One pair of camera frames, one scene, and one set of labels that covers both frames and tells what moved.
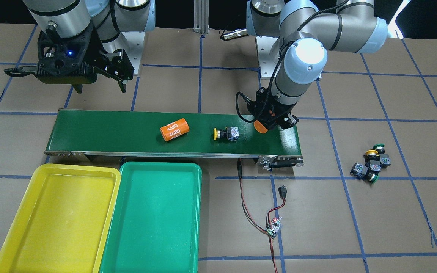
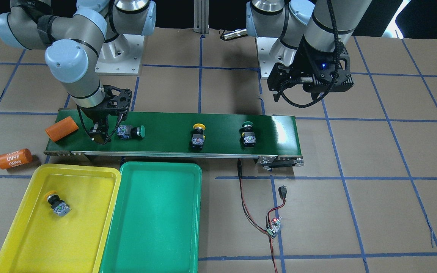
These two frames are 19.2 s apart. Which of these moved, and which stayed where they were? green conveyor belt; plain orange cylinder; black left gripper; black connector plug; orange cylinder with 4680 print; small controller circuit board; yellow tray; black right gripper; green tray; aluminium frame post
Moved: plain orange cylinder; black left gripper; black right gripper; orange cylinder with 4680 print
Stayed: yellow tray; small controller circuit board; green tray; green conveyor belt; aluminium frame post; black connector plug
